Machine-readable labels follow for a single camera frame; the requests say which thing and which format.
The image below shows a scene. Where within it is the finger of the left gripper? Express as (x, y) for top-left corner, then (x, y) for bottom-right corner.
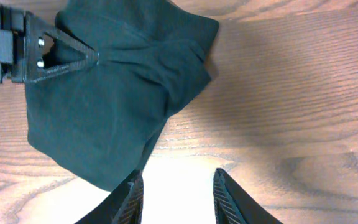
(22, 12), (99, 83)

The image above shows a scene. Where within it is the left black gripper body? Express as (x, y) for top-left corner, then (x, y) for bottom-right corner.
(0, 4), (26, 84)

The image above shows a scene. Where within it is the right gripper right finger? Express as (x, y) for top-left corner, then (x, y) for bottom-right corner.
(213, 168), (282, 224)

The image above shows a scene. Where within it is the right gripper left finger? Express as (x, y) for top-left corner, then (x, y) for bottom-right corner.
(75, 170), (144, 224)

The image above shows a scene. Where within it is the black t-shirt with logo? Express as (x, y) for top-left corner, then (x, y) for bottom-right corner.
(25, 0), (219, 191)

